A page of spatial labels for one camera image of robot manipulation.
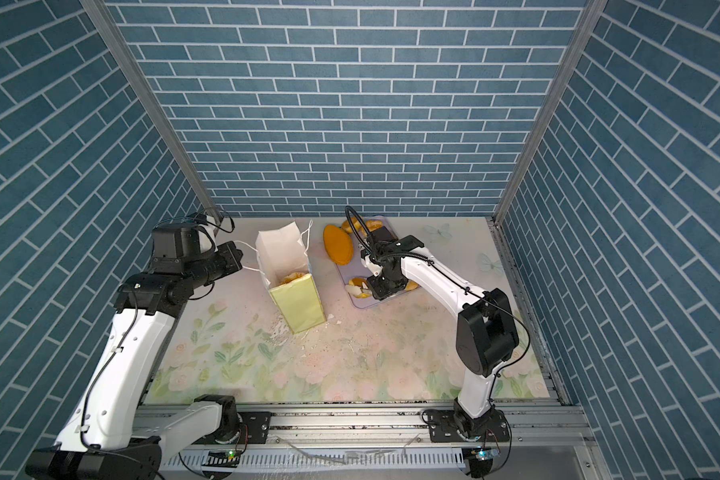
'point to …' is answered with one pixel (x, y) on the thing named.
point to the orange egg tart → (358, 287)
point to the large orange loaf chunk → (291, 277)
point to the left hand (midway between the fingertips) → (245, 250)
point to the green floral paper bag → (283, 264)
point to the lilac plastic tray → (386, 222)
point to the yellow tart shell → (346, 225)
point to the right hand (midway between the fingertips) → (377, 288)
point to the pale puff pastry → (373, 224)
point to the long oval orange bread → (338, 244)
